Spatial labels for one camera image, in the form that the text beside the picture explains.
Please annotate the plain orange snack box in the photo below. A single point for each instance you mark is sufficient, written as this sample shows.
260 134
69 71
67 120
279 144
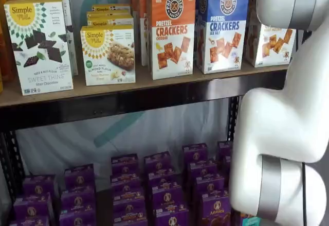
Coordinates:
6 51
1 82

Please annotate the Simple Mills Sweet Thins box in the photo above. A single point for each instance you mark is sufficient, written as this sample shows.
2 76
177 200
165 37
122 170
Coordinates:
67 15
38 56

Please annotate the yellow white pretzel crackers box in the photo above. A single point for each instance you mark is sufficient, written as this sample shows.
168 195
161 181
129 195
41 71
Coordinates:
275 45

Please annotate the blue pretzel crackers box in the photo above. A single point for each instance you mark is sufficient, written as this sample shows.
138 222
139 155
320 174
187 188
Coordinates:
223 30

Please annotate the black metal shelf beam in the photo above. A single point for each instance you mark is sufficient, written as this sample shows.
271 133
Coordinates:
154 100

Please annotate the teal printed package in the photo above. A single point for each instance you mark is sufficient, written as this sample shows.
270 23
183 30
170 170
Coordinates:
252 222

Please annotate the Simple Mills almond bars box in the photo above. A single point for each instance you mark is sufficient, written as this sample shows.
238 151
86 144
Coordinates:
110 21
110 7
108 56
108 14

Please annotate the purple Annie's snack box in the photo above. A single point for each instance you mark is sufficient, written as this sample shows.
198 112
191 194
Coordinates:
203 169
28 222
158 163
126 183
78 200
171 218
167 197
79 177
38 184
225 148
216 210
128 200
195 154
77 219
209 184
125 164
226 163
129 218
32 205
162 181

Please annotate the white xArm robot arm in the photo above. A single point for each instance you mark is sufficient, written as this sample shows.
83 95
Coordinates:
282 123

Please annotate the black metal shelf rack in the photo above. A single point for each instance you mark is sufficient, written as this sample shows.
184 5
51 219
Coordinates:
77 138

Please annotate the wooden shelf board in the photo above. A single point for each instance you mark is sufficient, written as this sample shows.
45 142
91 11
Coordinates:
102 92

